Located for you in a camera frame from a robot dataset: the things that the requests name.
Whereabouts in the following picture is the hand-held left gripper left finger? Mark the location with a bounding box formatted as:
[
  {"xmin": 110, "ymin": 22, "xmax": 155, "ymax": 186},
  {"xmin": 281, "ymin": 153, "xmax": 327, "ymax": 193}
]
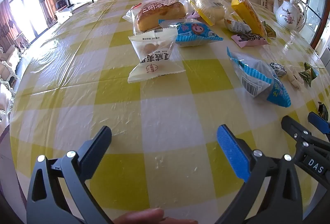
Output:
[{"xmin": 26, "ymin": 126, "xmax": 114, "ymax": 224}]

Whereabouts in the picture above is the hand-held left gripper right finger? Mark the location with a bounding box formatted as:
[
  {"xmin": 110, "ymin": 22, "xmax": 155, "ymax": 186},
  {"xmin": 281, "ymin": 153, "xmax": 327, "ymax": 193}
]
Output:
[{"xmin": 217, "ymin": 124, "xmax": 303, "ymax": 224}]

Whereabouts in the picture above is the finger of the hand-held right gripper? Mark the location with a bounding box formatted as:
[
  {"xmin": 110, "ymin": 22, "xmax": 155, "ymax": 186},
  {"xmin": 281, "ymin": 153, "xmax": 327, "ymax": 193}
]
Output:
[
  {"xmin": 308, "ymin": 112, "xmax": 330, "ymax": 140},
  {"xmin": 281, "ymin": 116, "xmax": 330, "ymax": 162}
]

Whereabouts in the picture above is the blue striped snack packet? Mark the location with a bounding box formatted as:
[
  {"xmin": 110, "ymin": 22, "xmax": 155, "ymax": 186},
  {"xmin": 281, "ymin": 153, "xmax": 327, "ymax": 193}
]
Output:
[{"xmin": 227, "ymin": 47, "xmax": 292, "ymax": 108}]

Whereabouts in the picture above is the yellow bread packet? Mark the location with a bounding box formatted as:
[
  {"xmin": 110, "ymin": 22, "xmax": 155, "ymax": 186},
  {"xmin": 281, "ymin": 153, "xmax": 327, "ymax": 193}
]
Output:
[{"xmin": 231, "ymin": 0, "xmax": 267, "ymax": 38}]

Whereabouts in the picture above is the white round bun packet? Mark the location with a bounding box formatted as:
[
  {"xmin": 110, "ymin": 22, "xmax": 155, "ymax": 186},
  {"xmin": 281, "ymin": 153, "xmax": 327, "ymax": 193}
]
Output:
[{"xmin": 188, "ymin": 0, "xmax": 229, "ymax": 26}]

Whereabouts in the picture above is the sandwich cake packet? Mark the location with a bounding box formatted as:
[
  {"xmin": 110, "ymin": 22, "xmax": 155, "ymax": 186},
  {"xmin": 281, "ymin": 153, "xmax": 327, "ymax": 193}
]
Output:
[{"xmin": 122, "ymin": 0, "xmax": 190, "ymax": 36}]

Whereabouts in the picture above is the person's left hand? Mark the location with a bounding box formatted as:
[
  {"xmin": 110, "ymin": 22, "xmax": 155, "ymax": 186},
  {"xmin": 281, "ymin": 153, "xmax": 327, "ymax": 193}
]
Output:
[{"xmin": 119, "ymin": 209, "xmax": 199, "ymax": 224}]

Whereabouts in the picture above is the yellow checkered tablecloth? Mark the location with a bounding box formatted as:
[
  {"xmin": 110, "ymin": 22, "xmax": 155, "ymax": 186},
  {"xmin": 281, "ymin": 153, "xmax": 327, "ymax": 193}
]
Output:
[{"xmin": 9, "ymin": 0, "xmax": 330, "ymax": 224}]

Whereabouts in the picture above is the pink snack packet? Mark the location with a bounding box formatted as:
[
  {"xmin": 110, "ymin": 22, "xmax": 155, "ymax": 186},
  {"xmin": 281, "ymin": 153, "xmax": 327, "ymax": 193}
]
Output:
[{"xmin": 231, "ymin": 32, "xmax": 269, "ymax": 48}]

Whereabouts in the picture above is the green gold foil packet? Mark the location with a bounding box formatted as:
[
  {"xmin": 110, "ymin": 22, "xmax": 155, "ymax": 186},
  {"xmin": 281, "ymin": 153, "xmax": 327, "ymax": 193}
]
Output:
[{"xmin": 262, "ymin": 21, "xmax": 277, "ymax": 39}]

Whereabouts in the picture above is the white triangular snack packet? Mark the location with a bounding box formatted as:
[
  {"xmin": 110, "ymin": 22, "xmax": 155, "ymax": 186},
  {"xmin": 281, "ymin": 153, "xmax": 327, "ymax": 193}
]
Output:
[{"xmin": 127, "ymin": 28, "xmax": 186, "ymax": 83}]

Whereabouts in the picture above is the white floral teapot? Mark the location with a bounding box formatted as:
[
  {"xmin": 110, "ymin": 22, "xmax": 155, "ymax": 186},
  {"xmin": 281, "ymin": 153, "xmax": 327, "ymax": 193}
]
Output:
[{"xmin": 273, "ymin": 0, "xmax": 305, "ymax": 31}]

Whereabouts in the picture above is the small white orange packet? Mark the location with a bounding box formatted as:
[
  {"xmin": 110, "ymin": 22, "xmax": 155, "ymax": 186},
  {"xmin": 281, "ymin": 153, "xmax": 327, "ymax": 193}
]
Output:
[{"xmin": 224, "ymin": 18, "xmax": 252, "ymax": 33}]

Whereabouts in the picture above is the beige ornate sofa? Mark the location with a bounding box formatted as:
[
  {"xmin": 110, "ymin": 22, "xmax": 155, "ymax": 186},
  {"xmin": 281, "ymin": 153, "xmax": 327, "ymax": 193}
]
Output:
[{"xmin": 0, "ymin": 46, "xmax": 26, "ymax": 121}]

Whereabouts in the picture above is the blue cartoon snack packet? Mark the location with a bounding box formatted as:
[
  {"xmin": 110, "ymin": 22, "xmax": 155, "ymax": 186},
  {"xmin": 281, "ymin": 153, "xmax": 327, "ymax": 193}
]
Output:
[{"xmin": 158, "ymin": 19, "xmax": 224, "ymax": 47}]

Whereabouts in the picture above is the white television cabinet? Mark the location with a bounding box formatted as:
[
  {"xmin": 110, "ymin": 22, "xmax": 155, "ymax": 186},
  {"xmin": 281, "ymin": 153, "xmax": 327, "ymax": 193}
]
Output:
[{"xmin": 55, "ymin": 3, "xmax": 89, "ymax": 23}]

